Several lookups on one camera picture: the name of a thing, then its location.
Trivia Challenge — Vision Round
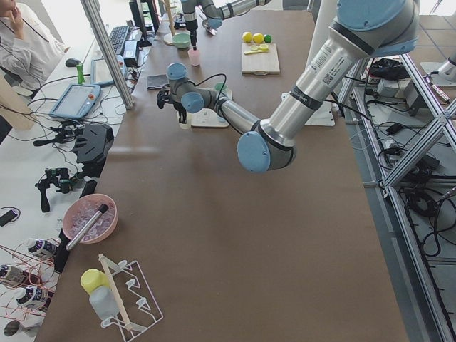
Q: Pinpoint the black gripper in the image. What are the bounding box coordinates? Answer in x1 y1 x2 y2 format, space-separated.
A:
157 87 187 124
183 12 198 50

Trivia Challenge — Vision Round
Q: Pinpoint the pink plastic cup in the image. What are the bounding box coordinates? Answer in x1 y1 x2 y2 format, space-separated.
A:
187 48 200 66

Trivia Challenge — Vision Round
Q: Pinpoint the green plastic cup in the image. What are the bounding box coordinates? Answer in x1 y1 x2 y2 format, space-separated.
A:
214 82 227 95

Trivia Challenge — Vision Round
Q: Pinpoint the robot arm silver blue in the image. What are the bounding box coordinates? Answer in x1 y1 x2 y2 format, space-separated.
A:
180 0 269 50
157 0 420 173

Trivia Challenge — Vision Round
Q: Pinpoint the cream rabbit tray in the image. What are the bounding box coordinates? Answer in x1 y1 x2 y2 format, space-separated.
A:
187 108 229 128

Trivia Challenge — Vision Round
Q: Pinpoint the green bowl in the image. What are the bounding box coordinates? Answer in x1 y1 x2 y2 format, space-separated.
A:
172 33 191 49

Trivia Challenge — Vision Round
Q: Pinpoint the metal scoop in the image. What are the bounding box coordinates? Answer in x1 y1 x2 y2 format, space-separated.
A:
202 19 217 36

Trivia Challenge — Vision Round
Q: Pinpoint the wooden cup stand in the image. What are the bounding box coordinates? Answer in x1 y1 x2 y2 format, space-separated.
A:
160 0 175 46

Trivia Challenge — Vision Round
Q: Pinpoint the grey folded cloth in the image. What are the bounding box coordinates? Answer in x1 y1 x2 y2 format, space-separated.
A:
147 74 169 90

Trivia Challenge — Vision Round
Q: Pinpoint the whole yellow lemon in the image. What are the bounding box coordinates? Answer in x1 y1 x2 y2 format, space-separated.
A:
242 31 252 43
252 33 264 44

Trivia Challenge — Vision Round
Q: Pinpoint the yellow plastic knife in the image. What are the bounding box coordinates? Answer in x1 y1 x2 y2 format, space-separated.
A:
244 49 270 56

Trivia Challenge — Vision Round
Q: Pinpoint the wooden cutting board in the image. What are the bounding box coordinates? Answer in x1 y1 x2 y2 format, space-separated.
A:
241 43 281 76

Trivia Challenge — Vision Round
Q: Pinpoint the black keyboard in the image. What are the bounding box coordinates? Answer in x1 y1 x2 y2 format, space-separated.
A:
109 26 129 55

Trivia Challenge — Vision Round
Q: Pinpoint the blue teach pendant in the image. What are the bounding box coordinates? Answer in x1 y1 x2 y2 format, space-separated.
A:
49 84 101 119
90 55 127 87

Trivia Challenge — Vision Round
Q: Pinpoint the metal muddler in bowl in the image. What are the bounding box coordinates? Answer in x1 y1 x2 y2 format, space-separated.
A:
66 204 109 251

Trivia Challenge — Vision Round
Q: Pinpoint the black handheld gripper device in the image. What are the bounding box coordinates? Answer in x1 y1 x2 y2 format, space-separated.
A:
35 167 86 213

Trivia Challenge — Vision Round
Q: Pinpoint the pink bowl with ice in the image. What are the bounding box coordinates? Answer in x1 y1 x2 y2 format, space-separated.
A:
63 194 118 244

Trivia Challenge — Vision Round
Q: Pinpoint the seated person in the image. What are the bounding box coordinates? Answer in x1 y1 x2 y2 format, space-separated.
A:
1 1 69 92

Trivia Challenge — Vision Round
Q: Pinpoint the yellow cup on rack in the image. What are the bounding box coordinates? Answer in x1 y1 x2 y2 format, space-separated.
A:
80 269 110 295

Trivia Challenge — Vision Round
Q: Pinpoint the purple label bottle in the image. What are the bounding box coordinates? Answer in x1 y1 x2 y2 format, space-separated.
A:
26 238 57 260

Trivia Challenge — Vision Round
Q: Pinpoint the clear cup on rack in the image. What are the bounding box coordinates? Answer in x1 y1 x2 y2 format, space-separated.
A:
89 286 120 321

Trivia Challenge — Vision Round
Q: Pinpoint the aluminium frame post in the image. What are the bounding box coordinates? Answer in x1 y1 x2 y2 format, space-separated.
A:
80 0 134 110

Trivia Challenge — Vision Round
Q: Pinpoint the white wire cup rack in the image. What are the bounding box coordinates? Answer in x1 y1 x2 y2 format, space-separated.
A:
98 254 164 341

